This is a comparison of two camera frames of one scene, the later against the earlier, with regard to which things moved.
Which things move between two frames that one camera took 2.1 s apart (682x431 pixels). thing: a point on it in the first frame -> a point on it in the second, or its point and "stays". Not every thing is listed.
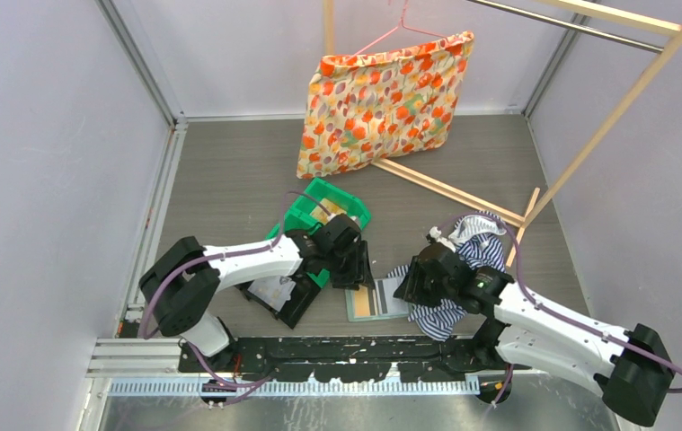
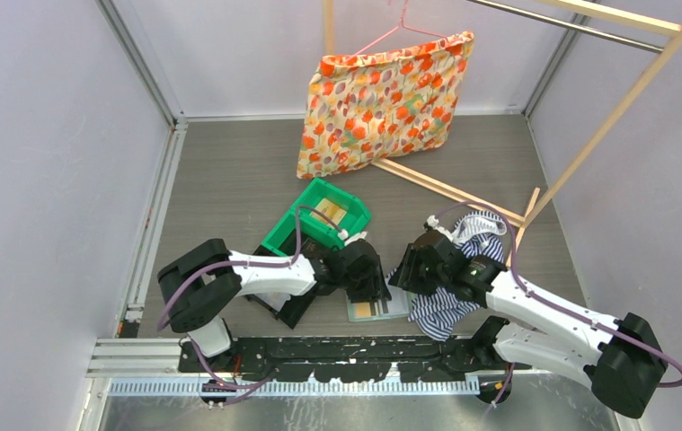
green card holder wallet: [367, 303] stays
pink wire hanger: [401, 21] stays
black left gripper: [359, 273] -> [375, 287]
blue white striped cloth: [478, 238] stays
